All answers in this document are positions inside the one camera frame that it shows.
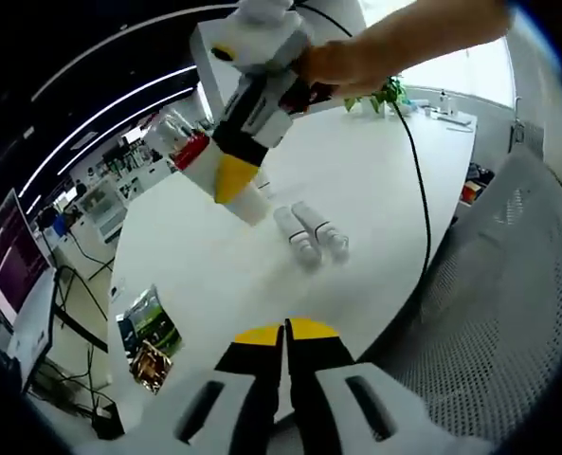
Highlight gold foil skincare sachet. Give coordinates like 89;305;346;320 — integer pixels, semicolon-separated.
129;338;173;394

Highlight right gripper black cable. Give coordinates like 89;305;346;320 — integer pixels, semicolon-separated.
292;2;434;285

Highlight computer monitor purple screen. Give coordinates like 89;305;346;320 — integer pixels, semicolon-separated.
0;189;57;328

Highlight green silver skincare sachet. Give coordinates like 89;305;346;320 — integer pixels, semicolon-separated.
117;283;185;356

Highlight black floor box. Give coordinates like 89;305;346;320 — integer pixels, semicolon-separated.
93;400;126;440

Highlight grey mesh office chair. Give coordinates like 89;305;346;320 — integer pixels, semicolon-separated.
355;151;562;442

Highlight white monitor desk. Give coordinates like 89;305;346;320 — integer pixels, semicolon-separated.
5;267;62;394

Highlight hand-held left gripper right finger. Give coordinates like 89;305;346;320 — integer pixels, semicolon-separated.
284;318;495;455

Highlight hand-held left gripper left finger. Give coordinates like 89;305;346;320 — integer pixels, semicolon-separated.
76;322;285;455

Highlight person's right hand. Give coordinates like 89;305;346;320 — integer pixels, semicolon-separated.
302;36;393;97

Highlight red yellow box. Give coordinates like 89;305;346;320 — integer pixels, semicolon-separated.
460;182;484;205

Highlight white papers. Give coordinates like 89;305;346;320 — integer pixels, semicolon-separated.
429;106;474;128

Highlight green potted plant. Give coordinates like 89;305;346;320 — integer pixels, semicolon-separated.
342;74;408;114

